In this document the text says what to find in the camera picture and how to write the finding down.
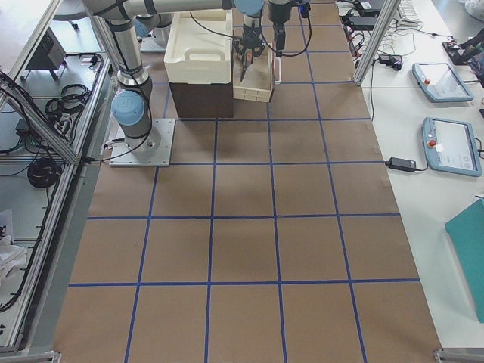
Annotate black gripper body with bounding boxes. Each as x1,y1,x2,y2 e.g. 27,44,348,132
234,35,264,51
268,0,292,26

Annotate grey orange scissors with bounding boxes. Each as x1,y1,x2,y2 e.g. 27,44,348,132
240,49,253,82

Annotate light wooden drawer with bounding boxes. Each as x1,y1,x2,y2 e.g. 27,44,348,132
232,49,274,103

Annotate cream drawer handle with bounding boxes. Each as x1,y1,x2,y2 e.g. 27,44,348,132
273,57,282,85

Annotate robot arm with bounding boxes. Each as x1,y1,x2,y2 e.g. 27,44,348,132
84,1,295,152
233,0,265,67

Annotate dark wooden drawer box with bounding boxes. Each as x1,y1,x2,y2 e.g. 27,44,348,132
169,82,234,119

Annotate cream plastic tray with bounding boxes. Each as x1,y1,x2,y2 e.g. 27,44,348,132
164,10,233,84

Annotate far blue teach pendant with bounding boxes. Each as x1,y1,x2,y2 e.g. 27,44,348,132
412,63,474,103

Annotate blue teach pendant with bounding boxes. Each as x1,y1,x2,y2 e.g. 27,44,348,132
421,116,482,177
412,63,474,103

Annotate small black adapter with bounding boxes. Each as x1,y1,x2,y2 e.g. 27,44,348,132
385,157,417,172

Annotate near blue teach pendant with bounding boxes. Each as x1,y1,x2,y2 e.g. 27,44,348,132
421,116,482,177

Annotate teal box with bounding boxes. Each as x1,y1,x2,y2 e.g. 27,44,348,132
445,198,483,323

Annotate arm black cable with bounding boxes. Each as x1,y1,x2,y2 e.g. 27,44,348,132
188,11,243,40
259,7,313,58

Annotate aluminium frame post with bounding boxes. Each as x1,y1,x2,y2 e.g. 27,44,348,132
353,0,400,86

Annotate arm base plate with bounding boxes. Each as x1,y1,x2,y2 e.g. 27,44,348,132
108,119,176,167

